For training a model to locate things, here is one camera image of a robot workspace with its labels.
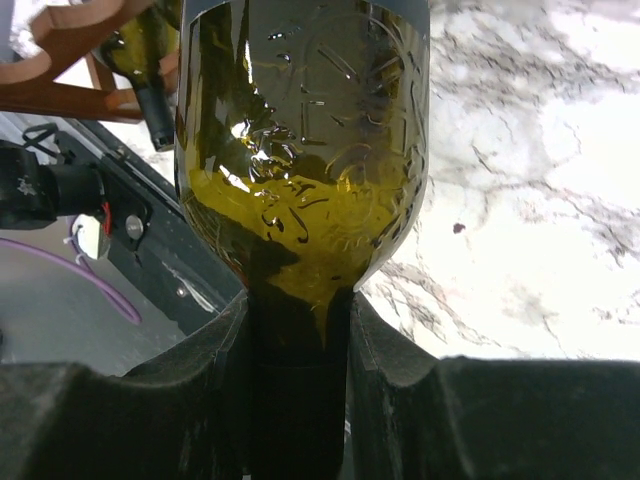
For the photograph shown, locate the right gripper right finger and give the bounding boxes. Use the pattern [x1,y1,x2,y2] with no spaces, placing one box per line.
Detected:
[349,296,639,479]

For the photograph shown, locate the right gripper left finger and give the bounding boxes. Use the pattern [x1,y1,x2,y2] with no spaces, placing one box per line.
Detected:
[1,293,248,479]

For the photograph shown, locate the dark bottle white label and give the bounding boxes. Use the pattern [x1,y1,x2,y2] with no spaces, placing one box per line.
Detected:
[175,1,429,479]

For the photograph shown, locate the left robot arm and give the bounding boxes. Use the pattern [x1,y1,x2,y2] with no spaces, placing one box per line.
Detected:
[1,141,105,230]

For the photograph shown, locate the green bottle in rack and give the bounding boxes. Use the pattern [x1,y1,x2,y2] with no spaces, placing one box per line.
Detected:
[93,6,175,152]

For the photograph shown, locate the brown wooden wine rack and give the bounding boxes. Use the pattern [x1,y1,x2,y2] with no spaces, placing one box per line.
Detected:
[0,0,181,124]

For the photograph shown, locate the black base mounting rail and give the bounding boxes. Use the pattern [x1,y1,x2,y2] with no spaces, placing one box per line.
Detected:
[56,119,241,335]

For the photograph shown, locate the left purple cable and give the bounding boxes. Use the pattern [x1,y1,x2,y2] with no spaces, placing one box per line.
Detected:
[0,237,144,326]

